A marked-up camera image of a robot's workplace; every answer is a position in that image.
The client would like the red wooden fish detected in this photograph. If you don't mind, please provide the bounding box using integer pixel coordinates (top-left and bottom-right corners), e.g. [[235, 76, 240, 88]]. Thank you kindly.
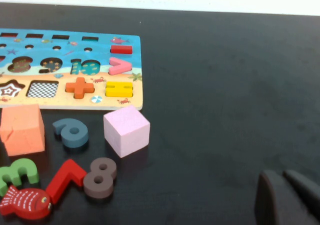
[[0, 185, 53, 220]]

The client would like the red minus sign piece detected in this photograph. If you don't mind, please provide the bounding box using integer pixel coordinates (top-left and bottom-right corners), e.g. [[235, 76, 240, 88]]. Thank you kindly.
[[110, 44, 133, 55]]

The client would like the orange cube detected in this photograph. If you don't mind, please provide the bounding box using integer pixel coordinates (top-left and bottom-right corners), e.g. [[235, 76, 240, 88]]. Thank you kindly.
[[0, 103, 46, 157]]

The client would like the yellow equals sign piece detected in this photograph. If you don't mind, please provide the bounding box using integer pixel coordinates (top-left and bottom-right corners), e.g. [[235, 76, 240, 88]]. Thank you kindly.
[[104, 81, 134, 98]]

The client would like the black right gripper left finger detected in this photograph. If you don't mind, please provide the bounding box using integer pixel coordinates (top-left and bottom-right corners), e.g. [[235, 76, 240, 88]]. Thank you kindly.
[[254, 170, 313, 225]]

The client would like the orange plus sign piece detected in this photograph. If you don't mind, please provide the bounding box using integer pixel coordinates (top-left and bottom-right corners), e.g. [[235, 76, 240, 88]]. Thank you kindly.
[[65, 77, 95, 99]]

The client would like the brown number eight piece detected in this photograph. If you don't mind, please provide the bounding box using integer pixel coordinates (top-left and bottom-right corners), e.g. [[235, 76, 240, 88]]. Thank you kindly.
[[82, 157, 118, 200]]

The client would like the light pink cube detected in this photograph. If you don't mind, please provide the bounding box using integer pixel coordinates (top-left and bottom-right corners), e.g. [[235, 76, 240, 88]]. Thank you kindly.
[[103, 104, 151, 158]]

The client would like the pink greater-than sign piece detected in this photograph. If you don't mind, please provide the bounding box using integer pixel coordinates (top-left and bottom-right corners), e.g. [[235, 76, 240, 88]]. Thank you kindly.
[[108, 56, 133, 76]]

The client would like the red number seven piece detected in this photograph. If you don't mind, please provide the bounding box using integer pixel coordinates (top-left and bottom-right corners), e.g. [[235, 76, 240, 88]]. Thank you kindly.
[[45, 159, 88, 205]]

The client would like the grey-blue number nine piece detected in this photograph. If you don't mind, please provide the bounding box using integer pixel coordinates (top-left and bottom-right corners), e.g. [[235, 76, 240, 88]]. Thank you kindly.
[[52, 118, 90, 148]]

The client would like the wooden number shape puzzle board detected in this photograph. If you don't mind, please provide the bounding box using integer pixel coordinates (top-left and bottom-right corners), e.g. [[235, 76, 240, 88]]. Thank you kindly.
[[0, 28, 143, 111]]

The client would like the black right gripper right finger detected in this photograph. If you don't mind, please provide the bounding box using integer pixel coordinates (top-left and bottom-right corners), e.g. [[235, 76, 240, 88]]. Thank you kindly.
[[283, 169, 320, 225]]

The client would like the green number three piece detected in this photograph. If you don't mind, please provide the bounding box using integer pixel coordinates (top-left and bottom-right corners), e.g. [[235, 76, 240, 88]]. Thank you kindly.
[[0, 158, 40, 197]]

